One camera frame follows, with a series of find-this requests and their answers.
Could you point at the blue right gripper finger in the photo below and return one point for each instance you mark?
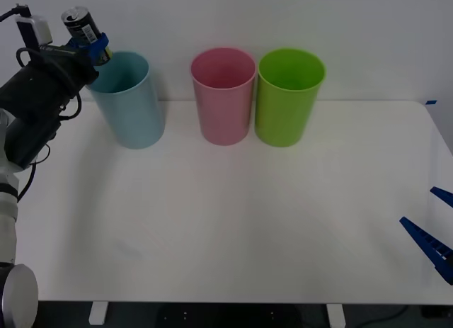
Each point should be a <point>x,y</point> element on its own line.
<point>444,195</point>
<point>431,244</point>

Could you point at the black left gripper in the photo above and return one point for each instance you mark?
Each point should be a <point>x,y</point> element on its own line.
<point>70,67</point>

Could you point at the silver and black drink can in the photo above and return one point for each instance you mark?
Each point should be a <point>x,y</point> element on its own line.
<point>82,27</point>

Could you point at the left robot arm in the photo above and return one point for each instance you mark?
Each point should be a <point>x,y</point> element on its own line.
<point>32,112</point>

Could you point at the black box under table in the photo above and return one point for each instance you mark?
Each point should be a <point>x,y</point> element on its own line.
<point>437,312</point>

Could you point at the pale blue plastic bin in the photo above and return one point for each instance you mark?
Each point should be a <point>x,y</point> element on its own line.
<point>136,115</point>

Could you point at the white table leg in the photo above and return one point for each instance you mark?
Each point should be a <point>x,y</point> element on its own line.
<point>335,315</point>
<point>98,313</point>

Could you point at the pink plastic bin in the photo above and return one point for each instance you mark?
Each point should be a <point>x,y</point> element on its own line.
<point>224,119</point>

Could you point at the green plastic bin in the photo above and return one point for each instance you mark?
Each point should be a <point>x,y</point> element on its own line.
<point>283,119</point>

